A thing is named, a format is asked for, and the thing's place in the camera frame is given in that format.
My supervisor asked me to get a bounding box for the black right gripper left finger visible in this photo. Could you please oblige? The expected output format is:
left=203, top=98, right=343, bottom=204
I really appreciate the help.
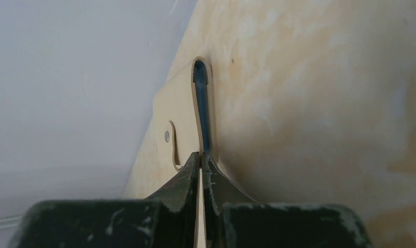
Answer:
left=146, top=152, right=201, bottom=247

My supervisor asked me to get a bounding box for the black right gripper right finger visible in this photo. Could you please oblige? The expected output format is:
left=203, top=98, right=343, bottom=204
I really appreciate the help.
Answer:
left=201, top=152, right=257, bottom=247

